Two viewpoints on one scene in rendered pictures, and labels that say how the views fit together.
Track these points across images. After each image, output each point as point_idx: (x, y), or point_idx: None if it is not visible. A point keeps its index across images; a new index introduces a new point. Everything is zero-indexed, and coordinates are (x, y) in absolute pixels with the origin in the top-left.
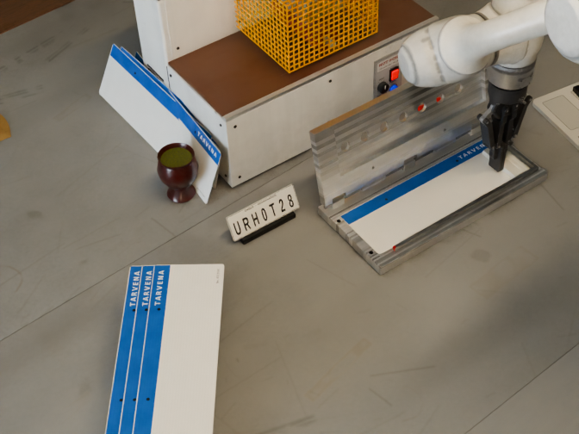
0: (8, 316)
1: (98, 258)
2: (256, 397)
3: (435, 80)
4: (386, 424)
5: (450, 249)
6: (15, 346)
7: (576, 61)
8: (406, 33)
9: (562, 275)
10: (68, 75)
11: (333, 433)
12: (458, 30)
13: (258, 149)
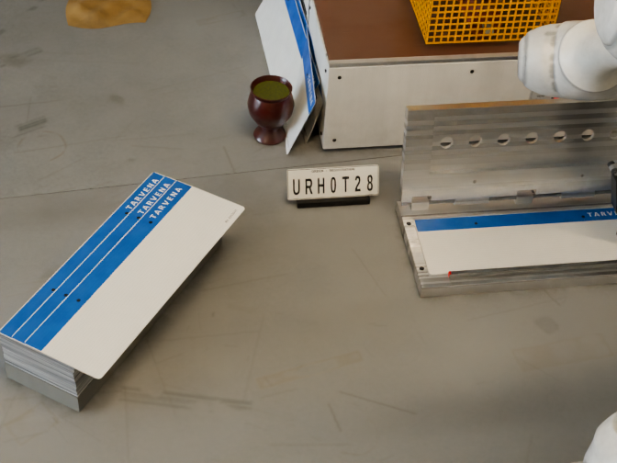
0: (27, 179)
1: (147, 163)
2: (206, 358)
3: (545, 85)
4: (321, 446)
5: (516, 303)
6: (15, 208)
7: (610, 51)
8: None
9: None
10: None
11: (259, 429)
12: (588, 32)
13: (364, 117)
